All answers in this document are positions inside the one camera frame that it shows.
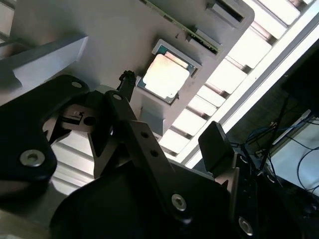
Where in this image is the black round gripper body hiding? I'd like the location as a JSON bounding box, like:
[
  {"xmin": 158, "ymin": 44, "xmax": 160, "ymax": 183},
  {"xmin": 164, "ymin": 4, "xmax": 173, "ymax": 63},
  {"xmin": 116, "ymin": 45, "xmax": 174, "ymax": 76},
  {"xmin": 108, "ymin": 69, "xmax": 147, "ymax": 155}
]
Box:
[{"xmin": 51, "ymin": 158, "xmax": 239, "ymax": 239}]

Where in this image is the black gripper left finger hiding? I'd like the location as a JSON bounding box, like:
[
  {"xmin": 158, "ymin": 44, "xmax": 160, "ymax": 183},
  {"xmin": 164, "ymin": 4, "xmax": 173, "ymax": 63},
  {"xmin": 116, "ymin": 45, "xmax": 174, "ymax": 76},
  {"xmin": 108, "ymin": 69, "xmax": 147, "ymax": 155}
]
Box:
[{"xmin": 0, "ymin": 71, "xmax": 195, "ymax": 225}]

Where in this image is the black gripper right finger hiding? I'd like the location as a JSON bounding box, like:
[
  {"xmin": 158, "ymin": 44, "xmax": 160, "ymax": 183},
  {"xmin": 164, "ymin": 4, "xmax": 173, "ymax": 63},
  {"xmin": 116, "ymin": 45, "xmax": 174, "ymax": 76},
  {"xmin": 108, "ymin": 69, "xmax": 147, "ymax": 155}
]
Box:
[{"xmin": 198, "ymin": 121, "xmax": 312, "ymax": 239}]

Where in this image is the silver topped CPU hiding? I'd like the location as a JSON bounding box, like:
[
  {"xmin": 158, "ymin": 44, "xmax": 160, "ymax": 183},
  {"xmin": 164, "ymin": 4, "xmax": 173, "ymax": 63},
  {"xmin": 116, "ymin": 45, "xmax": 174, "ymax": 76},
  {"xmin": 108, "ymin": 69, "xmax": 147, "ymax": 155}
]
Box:
[{"xmin": 137, "ymin": 53, "xmax": 195, "ymax": 105}]

